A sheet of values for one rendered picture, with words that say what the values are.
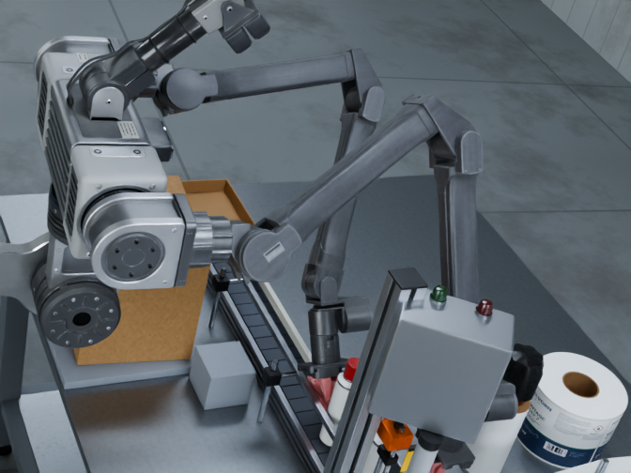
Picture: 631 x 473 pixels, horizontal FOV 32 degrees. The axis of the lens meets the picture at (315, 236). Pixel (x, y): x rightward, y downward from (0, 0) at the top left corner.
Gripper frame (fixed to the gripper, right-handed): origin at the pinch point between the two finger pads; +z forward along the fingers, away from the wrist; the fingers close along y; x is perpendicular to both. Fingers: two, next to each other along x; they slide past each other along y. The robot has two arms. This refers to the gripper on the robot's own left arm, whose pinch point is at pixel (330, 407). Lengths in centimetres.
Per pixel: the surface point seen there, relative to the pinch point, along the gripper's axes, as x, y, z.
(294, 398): 10.3, -2.8, -1.2
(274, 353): 21.1, -1.5, -9.5
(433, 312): -60, -12, -23
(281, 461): 4.2, -9.6, 9.7
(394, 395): -53, -16, -10
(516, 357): -28.1, 25.4, -9.0
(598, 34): 317, 360, -135
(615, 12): 301, 359, -144
